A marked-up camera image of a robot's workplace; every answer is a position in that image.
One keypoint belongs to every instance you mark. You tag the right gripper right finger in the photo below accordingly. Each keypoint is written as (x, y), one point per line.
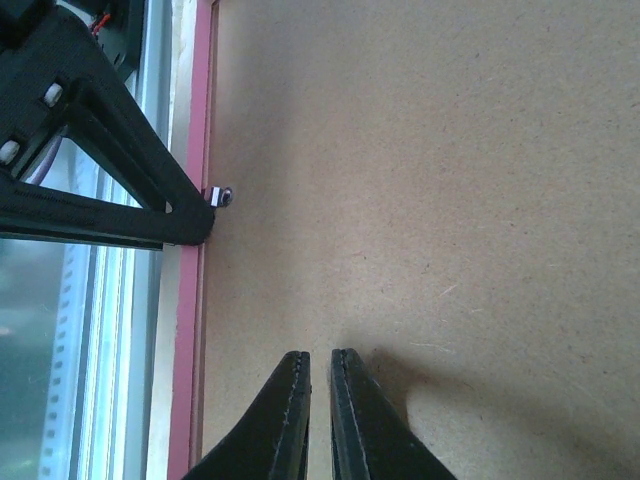
(369, 439)

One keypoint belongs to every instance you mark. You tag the aluminium rail base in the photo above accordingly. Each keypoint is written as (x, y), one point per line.
(119, 335)

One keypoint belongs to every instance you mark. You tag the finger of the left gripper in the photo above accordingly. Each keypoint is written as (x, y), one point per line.
(56, 80)

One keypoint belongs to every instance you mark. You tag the blue slotted cable duct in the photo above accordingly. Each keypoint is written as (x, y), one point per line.
(60, 414)

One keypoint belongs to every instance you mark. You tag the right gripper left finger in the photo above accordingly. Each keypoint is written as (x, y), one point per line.
(270, 441)

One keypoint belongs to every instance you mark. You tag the brown backing board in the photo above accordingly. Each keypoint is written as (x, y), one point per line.
(451, 188)

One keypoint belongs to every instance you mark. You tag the pink picture frame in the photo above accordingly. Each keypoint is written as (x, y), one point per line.
(177, 398)

